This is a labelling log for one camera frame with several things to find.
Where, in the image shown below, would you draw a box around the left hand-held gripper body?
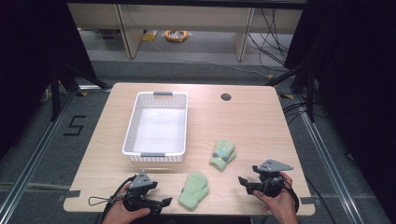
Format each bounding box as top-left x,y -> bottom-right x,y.
122,170 -> 159,213

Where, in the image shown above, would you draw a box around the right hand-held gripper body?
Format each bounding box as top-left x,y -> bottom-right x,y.
251,159 -> 294,199

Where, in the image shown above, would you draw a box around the plain green fleece mitten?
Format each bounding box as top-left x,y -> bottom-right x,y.
177,171 -> 210,212

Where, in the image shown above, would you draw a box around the green mitten with grey face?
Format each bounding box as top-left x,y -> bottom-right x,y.
208,138 -> 237,173

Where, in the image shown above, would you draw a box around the white perforated plastic basket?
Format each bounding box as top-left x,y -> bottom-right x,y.
121,91 -> 189,164

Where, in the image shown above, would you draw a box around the person's left hand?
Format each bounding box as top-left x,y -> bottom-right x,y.
102,182 -> 152,224

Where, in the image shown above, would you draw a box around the person's right hand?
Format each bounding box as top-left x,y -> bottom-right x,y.
252,172 -> 301,224

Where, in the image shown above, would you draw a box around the black metal stand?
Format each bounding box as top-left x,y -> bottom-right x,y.
49,61 -> 110,123
263,59 -> 316,123

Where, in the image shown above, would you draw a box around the black curtain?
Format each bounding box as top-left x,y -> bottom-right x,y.
283,0 -> 396,216
0,0 -> 98,160

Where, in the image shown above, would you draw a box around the yellow packet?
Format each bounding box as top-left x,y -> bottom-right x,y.
141,29 -> 160,43

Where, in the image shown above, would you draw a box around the beige wooden desk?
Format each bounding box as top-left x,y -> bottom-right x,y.
67,2 -> 304,63

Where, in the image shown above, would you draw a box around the black looped gripper cable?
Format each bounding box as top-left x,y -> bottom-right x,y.
88,175 -> 138,224

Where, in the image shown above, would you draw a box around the silver metal floor rail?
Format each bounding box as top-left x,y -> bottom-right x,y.
0,89 -> 78,217
298,92 -> 366,224

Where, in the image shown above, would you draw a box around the black floor cables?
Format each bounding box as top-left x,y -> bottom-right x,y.
281,100 -> 313,119

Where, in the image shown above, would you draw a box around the bundle of black hanging cables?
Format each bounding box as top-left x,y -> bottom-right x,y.
247,7 -> 294,68

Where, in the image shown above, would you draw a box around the orange coiled cable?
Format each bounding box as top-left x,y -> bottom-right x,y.
163,29 -> 190,44

